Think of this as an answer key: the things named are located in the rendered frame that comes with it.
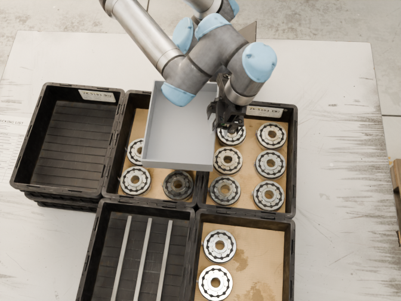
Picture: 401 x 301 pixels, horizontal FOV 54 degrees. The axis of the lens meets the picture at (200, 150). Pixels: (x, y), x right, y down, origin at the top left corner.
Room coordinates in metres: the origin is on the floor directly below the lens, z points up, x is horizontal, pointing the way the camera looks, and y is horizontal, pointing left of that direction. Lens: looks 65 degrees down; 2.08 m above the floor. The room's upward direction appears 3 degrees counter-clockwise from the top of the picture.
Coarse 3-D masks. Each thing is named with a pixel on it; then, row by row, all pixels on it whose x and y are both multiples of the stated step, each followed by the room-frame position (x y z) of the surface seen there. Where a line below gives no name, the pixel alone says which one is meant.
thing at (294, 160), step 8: (256, 104) 0.70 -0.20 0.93; (264, 104) 0.70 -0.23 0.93; (272, 104) 0.70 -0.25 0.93; (280, 104) 0.70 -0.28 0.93; (288, 104) 0.69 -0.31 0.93; (296, 112) 0.66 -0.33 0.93; (296, 120) 0.63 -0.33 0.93; (296, 128) 0.60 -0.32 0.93; (296, 136) 0.57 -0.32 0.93; (296, 144) 0.54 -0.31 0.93; (296, 152) 0.51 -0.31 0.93; (296, 160) 0.49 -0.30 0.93; (296, 168) 0.46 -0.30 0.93; (200, 176) 0.45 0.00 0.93; (296, 176) 0.43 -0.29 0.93; (200, 184) 0.42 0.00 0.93; (296, 184) 0.41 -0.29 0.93; (200, 192) 0.40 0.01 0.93; (296, 192) 0.38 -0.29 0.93; (200, 200) 0.37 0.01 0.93; (208, 208) 0.34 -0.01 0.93; (216, 208) 0.34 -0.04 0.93; (224, 208) 0.34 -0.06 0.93; (232, 208) 0.34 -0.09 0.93; (240, 208) 0.34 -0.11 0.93; (280, 216) 0.31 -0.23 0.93; (288, 216) 0.31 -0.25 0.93
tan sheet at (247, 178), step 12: (252, 120) 0.69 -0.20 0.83; (252, 132) 0.65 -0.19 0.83; (216, 144) 0.61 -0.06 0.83; (252, 144) 0.60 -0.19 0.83; (252, 156) 0.55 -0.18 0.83; (252, 168) 0.51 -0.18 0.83; (240, 180) 0.46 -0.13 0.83; (252, 180) 0.46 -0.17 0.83; (264, 180) 0.46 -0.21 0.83; (276, 180) 0.46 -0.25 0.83; (240, 204) 0.38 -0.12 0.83; (252, 204) 0.38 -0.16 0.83
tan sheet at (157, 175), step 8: (136, 112) 0.75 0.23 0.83; (144, 112) 0.75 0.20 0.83; (136, 120) 0.72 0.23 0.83; (144, 120) 0.72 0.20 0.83; (136, 128) 0.69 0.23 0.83; (144, 128) 0.69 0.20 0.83; (136, 136) 0.66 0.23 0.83; (128, 144) 0.63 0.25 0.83; (128, 160) 0.56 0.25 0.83; (152, 168) 0.53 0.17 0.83; (160, 168) 0.52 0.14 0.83; (152, 176) 0.50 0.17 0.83; (160, 176) 0.50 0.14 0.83; (192, 176) 0.49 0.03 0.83; (152, 184) 0.47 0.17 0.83; (160, 184) 0.47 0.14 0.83; (120, 192) 0.45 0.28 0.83; (152, 192) 0.44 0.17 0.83; (160, 192) 0.44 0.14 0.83
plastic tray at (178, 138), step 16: (160, 80) 0.71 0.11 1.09; (160, 96) 0.68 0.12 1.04; (208, 96) 0.67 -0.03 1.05; (160, 112) 0.62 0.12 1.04; (176, 112) 0.62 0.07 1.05; (192, 112) 0.61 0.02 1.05; (160, 128) 0.57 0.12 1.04; (176, 128) 0.56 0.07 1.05; (192, 128) 0.56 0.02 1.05; (208, 128) 0.55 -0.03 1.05; (144, 144) 0.50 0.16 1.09; (160, 144) 0.51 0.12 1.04; (176, 144) 0.51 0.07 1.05; (192, 144) 0.51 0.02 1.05; (208, 144) 0.50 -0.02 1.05; (144, 160) 0.44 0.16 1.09; (160, 160) 0.46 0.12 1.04; (176, 160) 0.46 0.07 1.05; (192, 160) 0.45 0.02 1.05; (208, 160) 0.45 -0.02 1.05
